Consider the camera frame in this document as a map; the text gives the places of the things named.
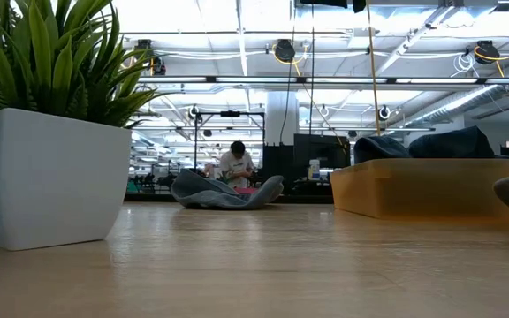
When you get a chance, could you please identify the yellow cable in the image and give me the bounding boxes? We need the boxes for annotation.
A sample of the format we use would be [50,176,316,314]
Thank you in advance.
[365,0,382,137]

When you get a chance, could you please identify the dark blue denim bucket hat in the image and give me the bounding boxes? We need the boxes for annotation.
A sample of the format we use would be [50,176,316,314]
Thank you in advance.
[353,135,411,165]
[407,125,509,160]

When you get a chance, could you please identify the person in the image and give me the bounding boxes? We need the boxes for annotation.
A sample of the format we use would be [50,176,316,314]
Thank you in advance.
[216,140,256,190]

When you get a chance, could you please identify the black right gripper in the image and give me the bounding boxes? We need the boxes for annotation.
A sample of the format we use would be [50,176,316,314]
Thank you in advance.
[299,0,348,9]

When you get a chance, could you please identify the black background rig frame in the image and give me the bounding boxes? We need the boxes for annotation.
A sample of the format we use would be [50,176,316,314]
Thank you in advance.
[193,110,267,174]

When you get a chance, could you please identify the orange plastic bin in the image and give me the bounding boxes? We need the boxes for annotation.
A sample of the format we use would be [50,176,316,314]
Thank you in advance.
[330,157,509,223]

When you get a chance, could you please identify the background black robot arms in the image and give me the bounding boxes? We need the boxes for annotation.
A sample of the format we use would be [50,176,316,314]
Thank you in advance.
[128,172,177,193]

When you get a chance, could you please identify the artificial green plant white pot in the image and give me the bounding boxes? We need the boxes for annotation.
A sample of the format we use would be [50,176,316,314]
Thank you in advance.
[0,0,170,252]

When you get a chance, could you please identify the black cabinet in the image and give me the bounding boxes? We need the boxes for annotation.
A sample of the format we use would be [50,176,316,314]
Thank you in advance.
[261,142,296,192]

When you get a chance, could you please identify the black aluminium rig frame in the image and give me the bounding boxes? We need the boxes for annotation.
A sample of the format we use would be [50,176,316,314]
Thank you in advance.
[121,192,336,205]

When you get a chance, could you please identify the long ceiling light bar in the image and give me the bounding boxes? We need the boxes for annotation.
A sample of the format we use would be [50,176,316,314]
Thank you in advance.
[137,75,509,87]

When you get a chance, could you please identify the silver ventilation duct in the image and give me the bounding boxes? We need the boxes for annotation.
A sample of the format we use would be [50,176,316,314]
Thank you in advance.
[402,83,503,129]

